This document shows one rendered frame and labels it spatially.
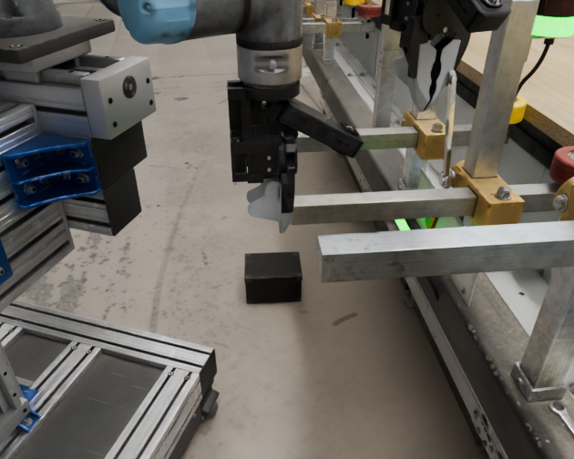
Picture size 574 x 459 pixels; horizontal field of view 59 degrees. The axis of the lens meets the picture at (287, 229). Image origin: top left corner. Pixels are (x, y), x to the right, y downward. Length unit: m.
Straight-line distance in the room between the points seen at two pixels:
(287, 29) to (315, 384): 1.18
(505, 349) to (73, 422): 0.95
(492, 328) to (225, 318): 1.16
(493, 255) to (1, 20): 0.72
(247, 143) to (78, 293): 1.48
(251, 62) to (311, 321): 1.28
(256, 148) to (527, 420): 0.45
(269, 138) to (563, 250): 0.34
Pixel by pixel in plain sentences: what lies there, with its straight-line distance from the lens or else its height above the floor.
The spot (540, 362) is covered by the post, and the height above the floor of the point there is 0.76.
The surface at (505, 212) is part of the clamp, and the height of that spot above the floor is 0.86.
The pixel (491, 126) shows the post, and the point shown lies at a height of 0.95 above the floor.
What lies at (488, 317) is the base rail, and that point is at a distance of 0.79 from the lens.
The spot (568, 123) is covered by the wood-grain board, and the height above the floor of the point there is 0.90.
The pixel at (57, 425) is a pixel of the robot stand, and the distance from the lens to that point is 1.33.
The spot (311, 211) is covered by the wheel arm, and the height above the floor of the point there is 0.85.
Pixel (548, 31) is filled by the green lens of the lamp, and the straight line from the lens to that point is 0.73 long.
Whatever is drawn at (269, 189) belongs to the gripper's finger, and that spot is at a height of 0.89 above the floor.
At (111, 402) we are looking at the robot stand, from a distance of 1.33.
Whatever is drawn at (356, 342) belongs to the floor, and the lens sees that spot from 1.70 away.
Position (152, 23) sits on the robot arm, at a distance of 0.51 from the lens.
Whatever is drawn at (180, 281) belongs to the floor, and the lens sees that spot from 1.96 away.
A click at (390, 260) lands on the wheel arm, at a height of 0.95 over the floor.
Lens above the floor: 1.20
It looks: 33 degrees down
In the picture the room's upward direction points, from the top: straight up
